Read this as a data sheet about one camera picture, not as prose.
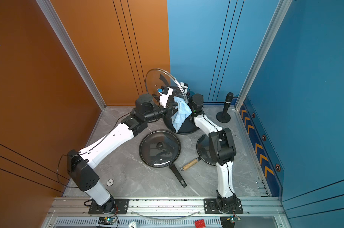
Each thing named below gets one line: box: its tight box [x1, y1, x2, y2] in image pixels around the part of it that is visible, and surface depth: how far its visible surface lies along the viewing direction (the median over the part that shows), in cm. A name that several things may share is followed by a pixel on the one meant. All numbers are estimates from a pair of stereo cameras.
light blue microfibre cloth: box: [171, 95, 192, 133], surface depth 68 cm
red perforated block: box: [194, 218, 206, 228], surface depth 69 cm
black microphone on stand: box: [216, 92, 234, 124], surface depth 101 cm
